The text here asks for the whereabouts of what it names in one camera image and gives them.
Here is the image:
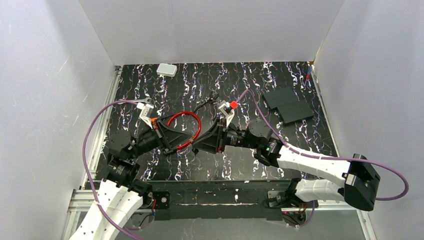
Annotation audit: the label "black flat plate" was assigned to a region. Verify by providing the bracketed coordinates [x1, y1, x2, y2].
[262, 87, 315, 125]

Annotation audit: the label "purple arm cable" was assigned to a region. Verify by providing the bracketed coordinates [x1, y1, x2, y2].
[82, 99, 147, 240]
[235, 89, 410, 202]

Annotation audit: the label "silver open-end wrench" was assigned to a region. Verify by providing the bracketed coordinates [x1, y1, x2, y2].
[133, 97, 151, 104]

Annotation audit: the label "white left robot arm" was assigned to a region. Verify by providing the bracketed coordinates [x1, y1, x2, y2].
[70, 119, 191, 240]

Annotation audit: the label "grey handled pliers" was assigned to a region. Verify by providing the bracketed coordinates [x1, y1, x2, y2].
[192, 92, 219, 113]

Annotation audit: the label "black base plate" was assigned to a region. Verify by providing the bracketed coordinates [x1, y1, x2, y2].
[120, 179, 319, 222]

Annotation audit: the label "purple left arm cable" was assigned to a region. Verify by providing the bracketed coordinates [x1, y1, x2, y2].
[82, 99, 147, 240]

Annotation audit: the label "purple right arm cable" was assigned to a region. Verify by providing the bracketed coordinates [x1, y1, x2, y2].
[235, 89, 410, 202]

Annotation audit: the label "red cable lock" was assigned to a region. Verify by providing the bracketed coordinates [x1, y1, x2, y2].
[163, 111, 202, 156]

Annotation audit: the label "red blue pen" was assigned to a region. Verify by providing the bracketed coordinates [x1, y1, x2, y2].
[304, 65, 313, 88]

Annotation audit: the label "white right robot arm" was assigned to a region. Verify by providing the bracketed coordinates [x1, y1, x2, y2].
[192, 119, 381, 212]

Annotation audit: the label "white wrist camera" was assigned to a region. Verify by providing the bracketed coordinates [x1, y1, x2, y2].
[218, 100, 239, 128]
[136, 102, 154, 129]

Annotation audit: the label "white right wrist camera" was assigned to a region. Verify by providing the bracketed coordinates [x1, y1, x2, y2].
[218, 100, 239, 128]

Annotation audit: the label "white rectangular box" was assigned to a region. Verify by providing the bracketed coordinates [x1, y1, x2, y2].
[156, 63, 178, 77]

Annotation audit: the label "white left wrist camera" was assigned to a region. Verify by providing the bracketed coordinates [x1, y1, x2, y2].
[136, 102, 154, 129]

